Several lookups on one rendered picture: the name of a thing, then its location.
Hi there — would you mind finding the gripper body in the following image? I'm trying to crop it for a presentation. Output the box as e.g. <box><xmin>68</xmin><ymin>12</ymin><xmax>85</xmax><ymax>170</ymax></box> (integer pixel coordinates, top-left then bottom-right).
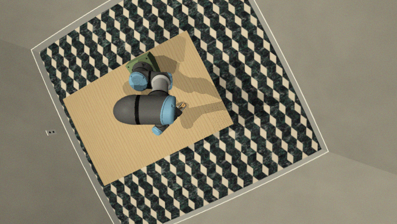
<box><xmin>174</xmin><ymin>107</ymin><xmax>183</xmax><ymax>120</ymax></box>

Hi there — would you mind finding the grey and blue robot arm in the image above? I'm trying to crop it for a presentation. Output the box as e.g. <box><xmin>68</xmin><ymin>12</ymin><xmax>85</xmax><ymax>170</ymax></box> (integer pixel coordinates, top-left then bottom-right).
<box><xmin>113</xmin><ymin>61</ymin><xmax>176</xmax><ymax>136</ymax></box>

